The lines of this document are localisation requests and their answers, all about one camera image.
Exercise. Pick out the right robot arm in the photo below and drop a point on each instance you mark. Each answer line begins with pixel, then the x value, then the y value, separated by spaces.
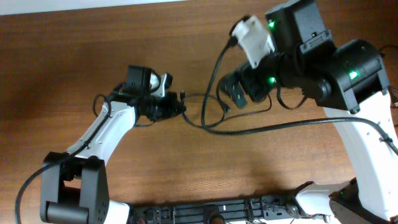
pixel 296 50

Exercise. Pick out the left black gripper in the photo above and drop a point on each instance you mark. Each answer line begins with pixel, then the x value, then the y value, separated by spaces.
pixel 170 107

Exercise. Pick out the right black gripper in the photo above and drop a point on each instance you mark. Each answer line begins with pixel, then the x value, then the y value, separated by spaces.
pixel 245 83

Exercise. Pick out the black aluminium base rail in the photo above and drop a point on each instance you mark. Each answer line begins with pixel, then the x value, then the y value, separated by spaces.
pixel 247 210

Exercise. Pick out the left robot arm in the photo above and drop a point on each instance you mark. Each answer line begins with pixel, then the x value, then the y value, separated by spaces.
pixel 74 183

